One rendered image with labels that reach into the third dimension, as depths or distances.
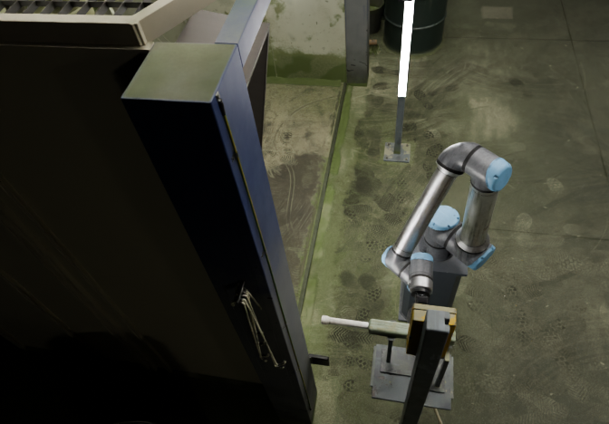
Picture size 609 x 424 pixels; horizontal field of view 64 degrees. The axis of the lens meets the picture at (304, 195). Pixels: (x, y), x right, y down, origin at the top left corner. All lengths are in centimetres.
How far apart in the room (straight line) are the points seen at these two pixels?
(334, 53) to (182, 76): 342
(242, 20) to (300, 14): 310
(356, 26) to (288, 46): 62
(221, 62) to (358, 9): 316
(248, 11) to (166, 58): 21
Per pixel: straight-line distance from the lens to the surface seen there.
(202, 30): 227
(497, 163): 189
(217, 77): 95
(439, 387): 216
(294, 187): 366
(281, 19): 425
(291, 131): 407
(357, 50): 429
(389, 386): 215
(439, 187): 199
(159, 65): 102
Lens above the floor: 284
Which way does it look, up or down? 51 degrees down
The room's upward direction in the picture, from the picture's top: 8 degrees counter-clockwise
